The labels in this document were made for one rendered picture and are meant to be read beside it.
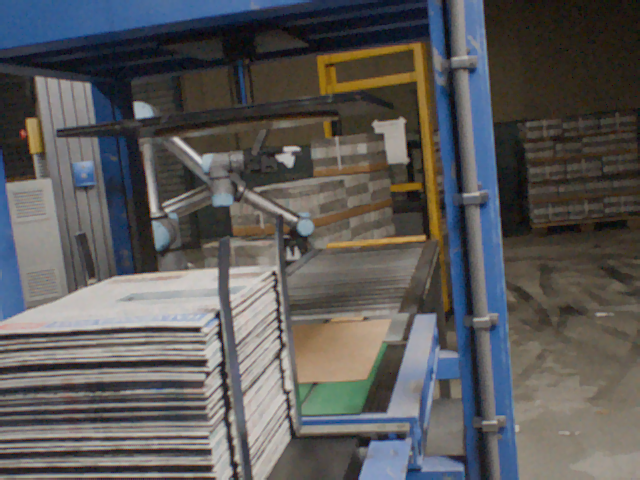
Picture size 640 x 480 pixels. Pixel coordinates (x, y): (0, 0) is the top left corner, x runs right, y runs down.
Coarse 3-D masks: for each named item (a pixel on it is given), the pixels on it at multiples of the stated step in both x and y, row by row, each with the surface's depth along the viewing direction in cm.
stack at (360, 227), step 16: (336, 224) 406; (352, 224) 423; (368, 224) 440; (240, 240) 369; (256, 240) 362; (272, 240) 355; (288, 240) 362; (320, 240) 391; (336, 240) 406; (352, 240) 422; (208, 256) 363; (240, 256) 354; (256, 256) 349; (272, 256) 350
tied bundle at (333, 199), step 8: (280, 184) 411; (320, 184) 392; (328, 184) 399; (336, 184) 408; (344, 184) 415; (320, 192) 392; (328, 192) 400; (336, 192) 408; (344, 192) 416; (320, 200) 393; (328, 200) 400; (336, 200) 407; (344, 200) 415; (320, 208) 394; (328, 208) 398; (336, 208) 406; (344, 208) 414
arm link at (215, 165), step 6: (204, 156) 270; (210, 156) 269; (216, 156) 269; (222, 156) 268; (228, 156) 268; (204, 162) 268; (210, 162) 268; (216, 162) 268; (222, 162) 268; (228, 162) 268; (204, 168) 269; (210, 168) 268; (216, 168) 268; (222, 168) 268; (228, 168) 268; (204, 174) 270; (210, 174) 270; (216, 174) 268; (222, 174) 269; (228, 174) 271
